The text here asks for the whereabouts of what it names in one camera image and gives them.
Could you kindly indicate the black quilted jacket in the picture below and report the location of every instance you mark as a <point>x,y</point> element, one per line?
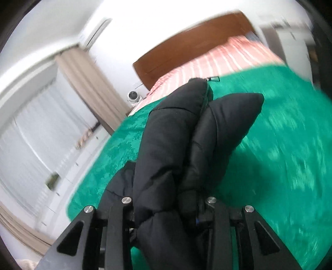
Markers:
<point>166,145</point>

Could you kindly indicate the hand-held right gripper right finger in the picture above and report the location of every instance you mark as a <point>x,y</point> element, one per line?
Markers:
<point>215,218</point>

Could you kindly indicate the white drawer cabinet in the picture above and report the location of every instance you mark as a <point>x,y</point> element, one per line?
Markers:
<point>85,161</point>

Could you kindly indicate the brown wooden headboard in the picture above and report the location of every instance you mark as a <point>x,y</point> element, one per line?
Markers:
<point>186,49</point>

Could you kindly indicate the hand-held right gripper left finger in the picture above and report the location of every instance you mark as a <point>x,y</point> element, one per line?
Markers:
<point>122,215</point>

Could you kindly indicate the white sheer curtain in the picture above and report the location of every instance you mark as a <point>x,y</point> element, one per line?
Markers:
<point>39,129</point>

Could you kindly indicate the white dresser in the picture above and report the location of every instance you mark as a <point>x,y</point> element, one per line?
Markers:
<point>285,41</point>

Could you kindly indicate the small green object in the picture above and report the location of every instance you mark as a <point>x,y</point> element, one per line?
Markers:
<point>52,181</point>

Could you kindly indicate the white round device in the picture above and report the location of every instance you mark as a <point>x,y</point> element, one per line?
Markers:
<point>133,97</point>

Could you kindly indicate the green plush blanket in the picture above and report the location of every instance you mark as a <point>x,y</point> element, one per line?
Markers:
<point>272,155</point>

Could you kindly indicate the white air conditioner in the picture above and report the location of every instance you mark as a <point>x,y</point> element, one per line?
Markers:
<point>94,32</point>

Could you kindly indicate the beige curtain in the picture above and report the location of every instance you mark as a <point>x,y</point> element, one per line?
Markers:
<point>88,85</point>
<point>23,231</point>

